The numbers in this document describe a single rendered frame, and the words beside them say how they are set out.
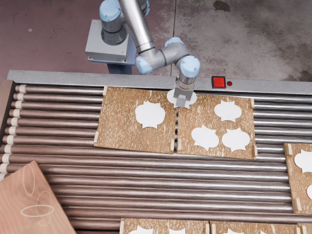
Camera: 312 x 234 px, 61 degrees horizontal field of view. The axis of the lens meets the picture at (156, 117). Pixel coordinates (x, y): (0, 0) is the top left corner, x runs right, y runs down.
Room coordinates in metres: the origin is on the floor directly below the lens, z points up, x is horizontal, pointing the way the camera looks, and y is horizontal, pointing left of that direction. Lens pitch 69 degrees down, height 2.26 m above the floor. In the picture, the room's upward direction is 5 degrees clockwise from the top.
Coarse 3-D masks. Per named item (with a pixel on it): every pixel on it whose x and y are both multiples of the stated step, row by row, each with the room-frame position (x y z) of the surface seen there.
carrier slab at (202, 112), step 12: (204, 96) 0.67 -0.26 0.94; (216, 96) 0.67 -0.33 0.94; (228, 96) 0.68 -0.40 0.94; (180, 108) 0.58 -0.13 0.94; (192, 108) 0.59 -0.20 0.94; (204, 108) 0.59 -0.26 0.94; (240, 108) 0.61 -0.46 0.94; (180, 120) 0.51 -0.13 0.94; (192, 120) 0.52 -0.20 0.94; (204, 120) 0.52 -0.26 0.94; (216, 120) 0.53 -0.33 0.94; (240, 120) 0.54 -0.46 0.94; (252, 120) 0.54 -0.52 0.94; (180, 132) 0.44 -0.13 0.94; (216, 132) 0.46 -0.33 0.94; (252, 132) 0.47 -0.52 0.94; (192, 144) 0.38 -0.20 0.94; (252, 144) 0.41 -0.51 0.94; (216, 156) 0.33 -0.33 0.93; (228, 156) 0.33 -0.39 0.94; (240, 156) 0.34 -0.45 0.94; (252, 156) 0.34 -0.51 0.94
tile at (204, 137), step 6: (204, 126) 0.48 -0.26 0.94; (192, 132) 0.44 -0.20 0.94; (198, 132) 0.45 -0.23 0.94; (204, 132) 0.45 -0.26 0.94; (210, 132) 0.45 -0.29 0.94; (192, 138) 0.41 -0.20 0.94; (198, 138) 0.41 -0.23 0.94; (204, 138) 0.42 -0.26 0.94; (210, 138) 0.42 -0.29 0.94; (216, 138) 0.42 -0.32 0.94; (198, 144) 0.38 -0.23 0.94; (204, 144) 0.38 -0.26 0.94; (210, 144) 0.39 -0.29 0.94; (216, 144) 0.39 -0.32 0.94
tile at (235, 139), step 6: (228, 132) 0.46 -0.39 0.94; (234, 132) 0.46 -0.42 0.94; (240, 132) 0.47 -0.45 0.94; (222, 138) 0.42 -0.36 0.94; (228, 138) 0.43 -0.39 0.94; (234, 138) 0.43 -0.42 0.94; (240, 138) 0.43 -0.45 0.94; (246, 138) 0.44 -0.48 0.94; (228, 144) 0.39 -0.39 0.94; (234, 144) 0.40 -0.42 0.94; (240, 144) 0.40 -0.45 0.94; (246, 144) 0.40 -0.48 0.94
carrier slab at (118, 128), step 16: (112, 96) 0.62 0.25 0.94; (128, 96) 0.63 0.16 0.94; (144, 96) 0.64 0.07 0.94; (160, 96) 0.64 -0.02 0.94; (112, 112) 0.52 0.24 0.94; (128, 112) 0.53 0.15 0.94; (112, 128) 0.43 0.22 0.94; (128, 128) 0.44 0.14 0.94; (144, 128) 0.45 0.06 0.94; (160, 128) 0.46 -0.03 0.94; (96, 144) 0.34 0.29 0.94; (112, 144) 0.35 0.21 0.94; (128, 144) 0.35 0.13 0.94; (144, 144) 0.36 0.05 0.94; (160, 144) 0.37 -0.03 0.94
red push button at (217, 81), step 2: (214, 78) 0.79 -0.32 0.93; (216, 78) 0.79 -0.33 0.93; (218, 78) 0.79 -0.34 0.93; (220, 78) 0.79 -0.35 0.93; (222, 78) 0.79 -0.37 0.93; (214, 80) 0.78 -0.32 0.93; (216, 80) 0.78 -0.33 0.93; (218, 80) 0.78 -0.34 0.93; (220, 80) 0.78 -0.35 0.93; (222, 80) 0.78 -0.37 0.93; (214, 82) 0.76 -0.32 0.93; (216, 82) 0.76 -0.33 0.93; (218, 82) 0.77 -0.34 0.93; (220, 82) 0.77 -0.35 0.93; (222, 82) 0.77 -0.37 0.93; (214, 84) 0.75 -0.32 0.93; (216, 84) 0.75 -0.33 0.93; (218, 84) 0.75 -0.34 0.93; (220, 84) 0.75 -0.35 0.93; (222, 84) 0.75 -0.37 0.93; (216, 86) 0.74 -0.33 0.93; (218, 86) 0.74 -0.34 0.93; (220, 86) 0.74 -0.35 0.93; (222, 86) 0.74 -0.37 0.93
